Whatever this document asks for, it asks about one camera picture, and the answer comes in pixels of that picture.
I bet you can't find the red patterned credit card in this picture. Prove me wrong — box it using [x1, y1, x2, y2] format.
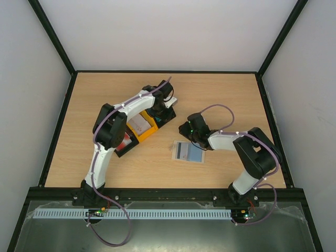
[175, 141, 189, 161]

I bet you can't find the beige card holder wallet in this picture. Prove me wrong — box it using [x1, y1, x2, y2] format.
[172, 141, 205, 163]

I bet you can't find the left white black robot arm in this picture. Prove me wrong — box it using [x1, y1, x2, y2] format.
[80, 79, 177, 201]

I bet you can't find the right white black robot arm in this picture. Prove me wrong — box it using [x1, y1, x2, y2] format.
[178, 112, 283, 206]

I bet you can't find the black bin with green cards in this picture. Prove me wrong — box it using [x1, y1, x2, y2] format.
[154, 107, 176, 129]

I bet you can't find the black bin with red cards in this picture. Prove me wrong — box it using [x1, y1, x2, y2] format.
[114, 131, 139, 158]

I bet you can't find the red patterned card stack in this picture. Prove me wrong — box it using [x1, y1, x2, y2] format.
[116, 133, 132, 152]

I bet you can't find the yellow bin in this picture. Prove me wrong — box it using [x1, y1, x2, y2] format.
[127, 110, 159, 143]

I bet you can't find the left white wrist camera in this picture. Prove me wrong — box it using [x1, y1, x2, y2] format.
[164, 96, 178, 109]

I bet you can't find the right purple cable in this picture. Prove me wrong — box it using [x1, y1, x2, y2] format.
[199, 104, 280, 226]

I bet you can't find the purple cable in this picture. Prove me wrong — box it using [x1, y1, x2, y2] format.
[199, 104, 280, 226]
[93, 76, 173, 247]

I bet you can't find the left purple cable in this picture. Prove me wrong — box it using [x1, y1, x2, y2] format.
[93, 76, 173, 247]

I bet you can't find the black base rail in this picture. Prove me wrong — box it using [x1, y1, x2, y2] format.
[25, 186, 307, 208]

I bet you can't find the light blue slotted cable duct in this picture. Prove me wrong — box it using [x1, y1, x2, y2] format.
[33, 208, 232, 220]

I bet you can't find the black aluminium frame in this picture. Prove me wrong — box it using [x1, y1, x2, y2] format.
[6, 0, 323, 252]

